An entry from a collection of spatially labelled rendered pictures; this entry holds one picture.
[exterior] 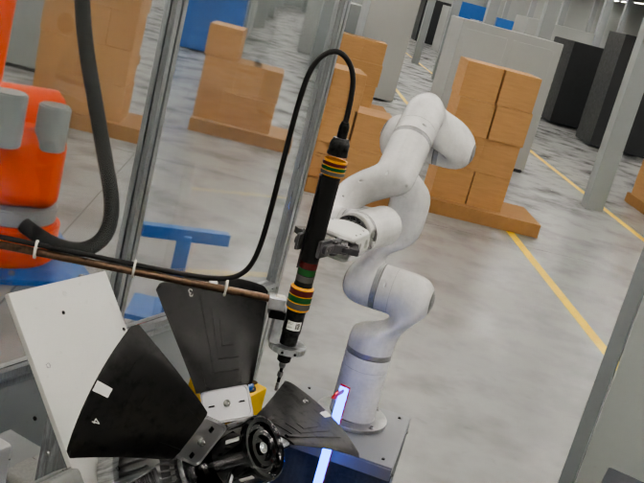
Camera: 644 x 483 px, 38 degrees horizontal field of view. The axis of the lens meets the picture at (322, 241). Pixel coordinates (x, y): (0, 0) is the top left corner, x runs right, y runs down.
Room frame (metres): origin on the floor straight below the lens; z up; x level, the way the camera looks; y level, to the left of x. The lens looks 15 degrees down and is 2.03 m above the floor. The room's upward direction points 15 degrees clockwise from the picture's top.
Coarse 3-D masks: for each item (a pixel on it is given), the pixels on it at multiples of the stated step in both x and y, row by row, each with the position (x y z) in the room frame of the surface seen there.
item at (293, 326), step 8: (344, 128) 1.59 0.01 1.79; (336, 136) 1.59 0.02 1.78; (344, 136) 1.59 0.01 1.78; (336, 144) 1.58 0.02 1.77; (344, 144) 1.58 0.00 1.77; (328, 152) 1.59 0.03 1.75; (336, 152) 1.58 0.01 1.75; (344, 152) 1.58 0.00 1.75; (288, 312) 1.59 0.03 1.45; (296, 312) 1.58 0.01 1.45; (288, 320) 1.58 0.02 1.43; (296, 320) 1.58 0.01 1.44; (288, 328) 1.58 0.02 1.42; (296, 328) 1.58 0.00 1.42; (288, 336) 1.58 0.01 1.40; (296, 336) 1.59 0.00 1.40; (288, 344) 1.58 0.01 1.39; (296, 344) 1.60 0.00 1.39; (280, 360) 1.59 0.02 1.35; (288, 360) 1.59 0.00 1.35
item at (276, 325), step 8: (272, 296) 1.58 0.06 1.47; (272, 304) 1.57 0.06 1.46; (280, 304) 1.58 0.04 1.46; (272, 312) 1.57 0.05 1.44; (280, 312) 1.57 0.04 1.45; (272, 320) 1.59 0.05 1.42; (280, 320) 1.58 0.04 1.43; (272, 328) 1.58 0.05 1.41; (280, 328) 1.58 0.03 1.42; (272, 336) 1.58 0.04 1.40; (280, 336) 1.62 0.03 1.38; (272, 344) 1.58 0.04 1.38; (280, 344) 1.58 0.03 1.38; (304, 344) 1.61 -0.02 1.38; (280, 352) 1.56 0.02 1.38; (288, 352) 1.56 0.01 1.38; (296, 352) 1.57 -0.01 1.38; (304, 352) 1.59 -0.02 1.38
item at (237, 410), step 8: (208, 392) 1.57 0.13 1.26; (216, 392) 1.57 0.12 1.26; (224, 392) 1.57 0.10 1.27; (232, 392) 1.57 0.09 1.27; (240, 392) 1.58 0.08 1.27; (248, 392) 1.58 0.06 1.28; (208, 400) 1.56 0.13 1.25; (216, 400) 1.56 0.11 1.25; (224, 400) 1.56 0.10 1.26; (232, 400) 1.56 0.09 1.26; (240, 400) 1.57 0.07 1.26; (248, 400) 1.57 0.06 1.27; (208, 408) 1.55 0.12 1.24; (216, 408) 1.55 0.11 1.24; (224, 408) 1.55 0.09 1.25; (232, 408) 1.55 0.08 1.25; (240, 408) 1.56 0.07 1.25; (248, 408) 1.56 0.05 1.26; (216, 416) 1.54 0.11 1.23; (224, 416) 1.54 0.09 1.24; (232, 416) 1.54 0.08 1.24; (240, 416) 1.55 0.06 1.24; (248, 416) 1.55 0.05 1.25
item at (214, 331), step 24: (168, 288) 1.66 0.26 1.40; (264, 288) 1.76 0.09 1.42; (168, 312) 1.64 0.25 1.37; (192, 312) 1.65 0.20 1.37; (216, 312) 1.66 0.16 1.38; (240, 312) 1.68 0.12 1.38; (264, 312) 1.71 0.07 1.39; (192, 336) 1.62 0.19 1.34; (216, 336) 1.63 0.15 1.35; (240, 336) 1.65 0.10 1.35; (192, 360) 1.59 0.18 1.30; (216, 360) 1.60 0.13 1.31; (240, 360) 1.61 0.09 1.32; (216, 384) 1.57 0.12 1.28; (240, 384) 1.58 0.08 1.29
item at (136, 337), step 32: (128, 352) 1.36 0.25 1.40; (160, 352) 1.40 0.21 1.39; (128, 384) 1.35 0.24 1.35; (160, 384) 1.39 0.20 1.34; (128, 416) 1.35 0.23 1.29; (160, 416) 1.38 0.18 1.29; (192, 416) 1.43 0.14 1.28; (96, 448) 1.31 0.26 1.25; (128, 448) 1.35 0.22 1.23; (160, 448) 1.40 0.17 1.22
